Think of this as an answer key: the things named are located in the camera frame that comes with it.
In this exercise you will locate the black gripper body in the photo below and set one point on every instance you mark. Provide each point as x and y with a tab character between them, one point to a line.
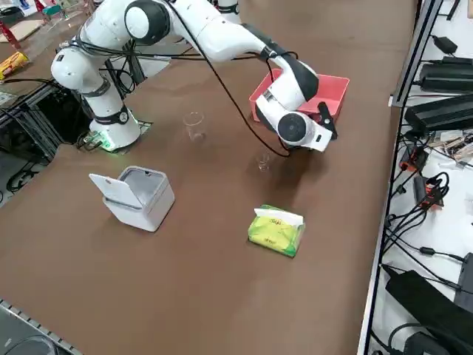
328	120

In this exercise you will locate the small glass beaker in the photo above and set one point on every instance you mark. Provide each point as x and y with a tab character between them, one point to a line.
263	162

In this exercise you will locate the white lidded trash bin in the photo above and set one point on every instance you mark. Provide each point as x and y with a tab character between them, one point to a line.
148	207

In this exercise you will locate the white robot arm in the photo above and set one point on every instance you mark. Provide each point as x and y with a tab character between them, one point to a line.
229	11
218	33

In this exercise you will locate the pink plastic container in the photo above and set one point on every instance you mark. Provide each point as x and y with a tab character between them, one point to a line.
332	92

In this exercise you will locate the green tissue pack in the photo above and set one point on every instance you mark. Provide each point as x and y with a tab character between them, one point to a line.
275	233

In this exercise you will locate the large glass beaker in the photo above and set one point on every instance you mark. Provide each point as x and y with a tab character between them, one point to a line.
194	127

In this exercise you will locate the black and orange device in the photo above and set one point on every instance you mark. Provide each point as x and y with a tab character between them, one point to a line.
415	159
425	192

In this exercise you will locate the dark power adapter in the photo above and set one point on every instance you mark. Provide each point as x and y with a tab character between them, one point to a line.
439	112

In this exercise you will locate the large black power brick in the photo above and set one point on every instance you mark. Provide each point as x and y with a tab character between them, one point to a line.
447	77

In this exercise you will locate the wooden clips pile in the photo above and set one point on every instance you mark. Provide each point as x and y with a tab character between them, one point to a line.
454	146

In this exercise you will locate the small black power adapter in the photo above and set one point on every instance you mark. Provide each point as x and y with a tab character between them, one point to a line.
445	44

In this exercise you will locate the brown cardboard sheet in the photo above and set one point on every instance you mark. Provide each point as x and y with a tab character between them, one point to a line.
22	29

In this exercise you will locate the yellow red snack packet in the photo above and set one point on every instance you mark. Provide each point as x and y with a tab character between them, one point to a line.
13	64

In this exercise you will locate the aluminium frame post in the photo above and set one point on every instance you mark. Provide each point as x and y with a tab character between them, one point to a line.
417	55

